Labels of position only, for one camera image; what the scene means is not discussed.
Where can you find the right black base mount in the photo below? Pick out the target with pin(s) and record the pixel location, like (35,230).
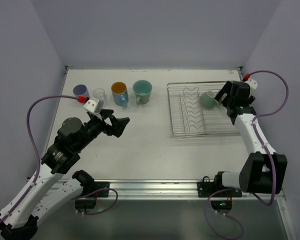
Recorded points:
(207,187)

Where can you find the large green cup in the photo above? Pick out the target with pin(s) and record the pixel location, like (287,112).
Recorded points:
(142,90)

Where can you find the right black controller box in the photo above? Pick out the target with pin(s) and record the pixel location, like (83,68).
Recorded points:
(222,206)

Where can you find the purple plastic cup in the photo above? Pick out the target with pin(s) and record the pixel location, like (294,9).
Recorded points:
(81,90)

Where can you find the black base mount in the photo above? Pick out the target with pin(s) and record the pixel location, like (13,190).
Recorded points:
(207,187)
(97,185)

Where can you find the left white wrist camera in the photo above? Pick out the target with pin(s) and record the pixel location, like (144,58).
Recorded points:
(94,107)

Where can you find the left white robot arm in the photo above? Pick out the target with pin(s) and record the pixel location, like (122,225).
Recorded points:
(19,220)

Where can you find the aluminium mounting rail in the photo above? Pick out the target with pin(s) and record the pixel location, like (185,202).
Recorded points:
(155,189)

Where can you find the blue cup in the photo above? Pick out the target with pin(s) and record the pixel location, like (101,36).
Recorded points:
(120,94)

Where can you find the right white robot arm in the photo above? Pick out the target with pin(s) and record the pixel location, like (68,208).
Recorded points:
(264,169)

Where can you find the clear plastic cup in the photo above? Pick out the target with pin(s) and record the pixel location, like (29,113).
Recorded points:
(100,94)

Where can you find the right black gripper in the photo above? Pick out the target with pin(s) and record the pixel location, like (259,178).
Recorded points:
(227,94)

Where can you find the metal wire dish rack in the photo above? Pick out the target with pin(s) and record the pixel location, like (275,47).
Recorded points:
(189,118)

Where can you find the left black controller box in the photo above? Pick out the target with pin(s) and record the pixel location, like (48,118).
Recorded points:
(82,205)

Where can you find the small mint green cup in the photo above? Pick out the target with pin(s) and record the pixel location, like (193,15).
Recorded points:
(207,100)

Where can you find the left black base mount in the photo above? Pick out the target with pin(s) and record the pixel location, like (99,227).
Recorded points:
(97,185)

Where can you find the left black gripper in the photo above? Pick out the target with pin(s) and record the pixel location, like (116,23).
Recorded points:
(107,122)

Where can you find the black controller box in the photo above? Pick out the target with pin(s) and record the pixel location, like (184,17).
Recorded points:
(82,205)
(222,206)

